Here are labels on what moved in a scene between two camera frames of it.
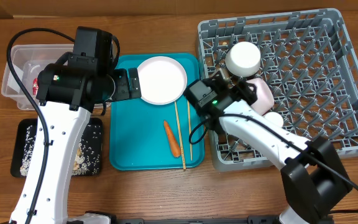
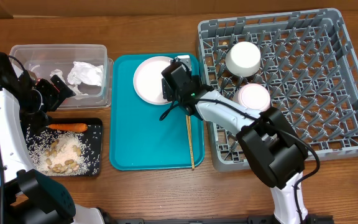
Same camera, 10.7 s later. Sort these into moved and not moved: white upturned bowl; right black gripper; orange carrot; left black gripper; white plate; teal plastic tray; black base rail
Moved: left black gripper; right black gripper; orange carrot
Not moved: white upturned bowl; teal plastic tray; black base rail; white plate
